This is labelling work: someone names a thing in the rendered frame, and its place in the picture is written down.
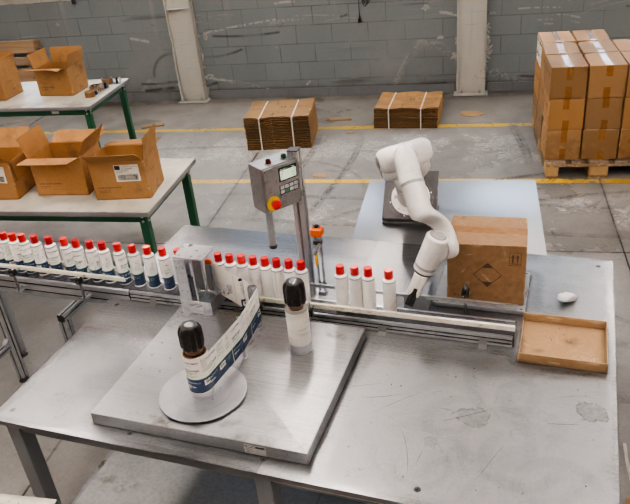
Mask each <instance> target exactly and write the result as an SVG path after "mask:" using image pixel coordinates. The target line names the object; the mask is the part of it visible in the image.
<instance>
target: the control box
mask: <svg viewBox="0 0 630 504"><path fill-rule="evenodd" d="M281 153H285V154H286V157H287V153H286V152H285V151H282V152H279V153H277V154H274V155H271V156H268V157H265V158H262V159H259V160H257V161H254V162H251V163H248V168H249V174H250V181H251V188H252V195H253V201H254V207H255V208H256V209H258V210H260V211H261V212H263V213H265V214H270V213H272V212H275V211H277V210H274V209H273V208H272V202H273V201H275V200H279V201H280V202H281V207H280V209H282V208H285V207H287V206H290V205H292V204H295V203H297V202H300V201H302V198H301V189H300V180H299V171H298V162H297V159H296V158H295V157H293V156H291V157H287V159H286V160H280V155H281ZM267 158H269V159H270V160H271V162H272V165H269V166H266V165H265V159H267ZM295 162H296V168H297V176H295V177H293V178H290V179H287V180H285V181H282V182H279V174H278V168H281V167H284V166H287V165H289V164H292V163H295ZM296 179H298V181H299V188H298V189H296V190H293V191H290V192H288V193H285V194H283V195H280V188H279V186H280V185H283V184H286V183H288V182H291V181H294V180H296ZM280 209H278V210H280Z"/></svg>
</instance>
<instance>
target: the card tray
mask: <svg viewBox="0 0 630 504"><path fill-rule="evenodd" d="M517 362H525V363H532V364H540V365H547V366H555V367H563V368H570V369H578V370H585V371H593V372H601V373H607V369H608V321H603V320H593V319H584V318H575V317H566V316H557V315H548V314H539V313H529V312H524V320H523V327H522V334H521V340H520V347H519V352H518V358H517Z"/></svg>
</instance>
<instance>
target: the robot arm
mask: <svg viewBox="0 0 630 504"><path fill-rule="evenodd" d="M432 155H433V146H432V144H431V142H430V141H429V140H428V139H427V138H424V137H419V138H415V139H412V140H409V141H405V142H402V143H399V144H395V145H392V146H388V147H385V148H383V149H381V150H379V151H378V152H377V153H376V156H375V162H376V165H377V167H378V169H379V173H380V175H381V177H382V178H383V179H384V180H385V181H387V182H394V184H395V188H394V190H393V192H392V197H391V199H392V204H393V206H394V208H395V209H396V210H397V211H398V212H400V213H402V214H405V215H409V216H410V218H411V219H412V220H414V221H418V222H422V223H425V224H427V225H429V226H430V227H431V228H433V229H434V230H429V231H428V232H427V233H426V236H425V238H424V241H423V243H422V246H421V248H420V250H419V253H418V255H417V258H416V260H415V263H414V271H415V272H414V275H413V277H412V280H411V282H410V284H409V287H408V289H407V292H406V293H407V294H408V297H407V300H406V302H405V304H406V305H408V306H411V307H413V305H414V303H415V300H416V298H418V297H419V295H420V293H421V291H422V289H423V287H424V285H425V283H426V281H427V279H428V277H431V276H432V275H434V274H435V272H436V269H437V267H438V265H439V263H440V262H441V261H442V260H446V259H452V258H455V257H456V256H457V255H458V253H459V244H458V240H457V237H456V234H455V231H454V229H453V226H452V224H451V223H450V221H449V220H448V219H447V218H446V217H445V216H444V215H442V214H441V213H440V212H438V211H436V210H435V209H434V208H433V207H432V205H431V203H430V193H429V190H428V188H427V187H426V185H425V181H424V178H423V177H424V176H425V175H426V174H427V173H428V171H429V170H430V167H431V157H432Z"/></svg>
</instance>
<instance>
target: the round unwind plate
mask: <svg viewBox="0 0 630 504"><path fill-rule="evenodd" d="M215 387H216V390H215V392H214V394H213V395H212V396H210V397H208V398H206V399H195V398H193V397H192V396H191V395H190V390H189V385H188V381H187V376H186V372H185V370H183V371H181V372H179V373H178V374H176V375H175V376H173V377H172V378H171V379H170V380H168V382H167V383H166V384H165V385H164V386H163V388H162V390H161V392H160V395H159V405H160V408H161V410H162V411H163V412H164V414H166V415H167V416H168V417H170V418H171V419H174V420H176V421H180V422H185V423H201V422H206V421H211V420H214V419H217V418H219V417H221V416H224V415H225V414H227V413H229V412H230V411H232V410H233V409H234V408H235V407H237V406H238V405H239V403H240V402H241V401H242V400H243V398H244V396H245V394H246V390H247V383H246V379H245V377H244V376H243V374H242V373H241V372H240V371H239V370H237V369H236V368H234V367H230V368H229V369H228V370H227V372H226V373H225V374H224V375H223V376H222V377H221V379H220V380H219V381H218V382H217V383H216V384H215Z"/></svg>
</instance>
